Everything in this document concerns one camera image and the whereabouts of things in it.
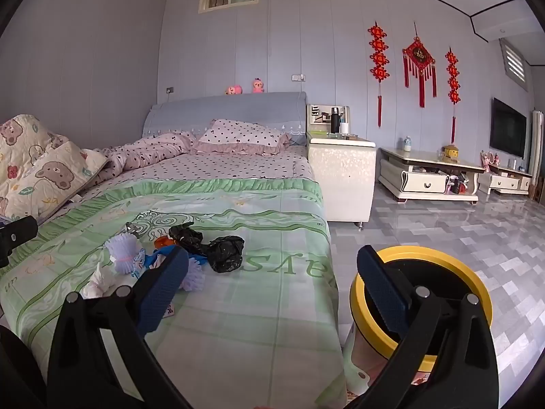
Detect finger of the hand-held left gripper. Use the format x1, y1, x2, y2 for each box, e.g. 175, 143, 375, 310
0, 215, 39, 270

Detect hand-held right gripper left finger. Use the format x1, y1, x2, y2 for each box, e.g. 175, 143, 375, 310
47, 245, 190, 409

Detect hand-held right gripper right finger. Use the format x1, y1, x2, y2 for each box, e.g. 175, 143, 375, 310
353, 245, 499, 409

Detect blue rubber glove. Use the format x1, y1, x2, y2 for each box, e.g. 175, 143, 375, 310
145, 245, 180, 271

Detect yellow rimmed trash bin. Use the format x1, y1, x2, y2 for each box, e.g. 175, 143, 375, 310
343, 246, 494, 409

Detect black plastic bag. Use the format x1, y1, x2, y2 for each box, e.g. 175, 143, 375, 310
206, 235, 245, 273
168, 223, 205, 256

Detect white sock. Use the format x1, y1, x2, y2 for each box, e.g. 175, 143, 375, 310
82, 262, 118, 300

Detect cream bear print quilt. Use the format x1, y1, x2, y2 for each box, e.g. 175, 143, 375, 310
0, 115, 109, 226

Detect white coffee table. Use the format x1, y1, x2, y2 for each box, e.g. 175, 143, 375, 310
378, 147, 485, 204

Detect white nightstand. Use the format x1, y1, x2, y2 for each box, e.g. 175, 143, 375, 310
307, 132, 377, 224

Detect pile of dark small items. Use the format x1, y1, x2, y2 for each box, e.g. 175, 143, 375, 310
447, 172, 469, 194

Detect pink dotted quilt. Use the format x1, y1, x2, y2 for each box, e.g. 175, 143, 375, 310
83, 131, 197, 184

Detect pink dotted bed sheet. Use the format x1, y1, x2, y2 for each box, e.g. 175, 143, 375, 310
43, 145, 318, 222

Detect white television stand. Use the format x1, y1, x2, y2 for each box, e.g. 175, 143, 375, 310
477, 164, 533, 197

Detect pink dotted frilled pillow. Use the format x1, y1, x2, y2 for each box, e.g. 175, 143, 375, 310
190, 119, 292, 156

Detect bed with grey headboard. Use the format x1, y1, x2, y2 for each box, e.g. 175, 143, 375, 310
0, 91, 347, 409

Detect long red knot hanging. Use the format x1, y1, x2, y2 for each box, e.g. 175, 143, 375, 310
368, 21, 390, 128
445, 47, 462, 146

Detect red diamond knot hanging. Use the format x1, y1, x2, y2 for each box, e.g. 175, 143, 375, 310
402, 21, 437, 109

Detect louvred window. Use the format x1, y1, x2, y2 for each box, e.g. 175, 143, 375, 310
499, 38, 529, 90

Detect black wall television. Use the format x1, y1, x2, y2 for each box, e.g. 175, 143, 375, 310
489, 97, 528, 158

